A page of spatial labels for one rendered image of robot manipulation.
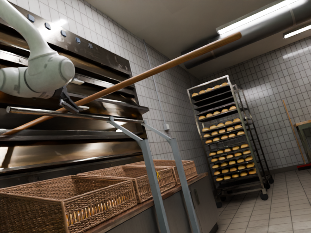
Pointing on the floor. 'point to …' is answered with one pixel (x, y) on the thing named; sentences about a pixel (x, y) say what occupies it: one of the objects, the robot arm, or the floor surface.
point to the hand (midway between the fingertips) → (83, 95)
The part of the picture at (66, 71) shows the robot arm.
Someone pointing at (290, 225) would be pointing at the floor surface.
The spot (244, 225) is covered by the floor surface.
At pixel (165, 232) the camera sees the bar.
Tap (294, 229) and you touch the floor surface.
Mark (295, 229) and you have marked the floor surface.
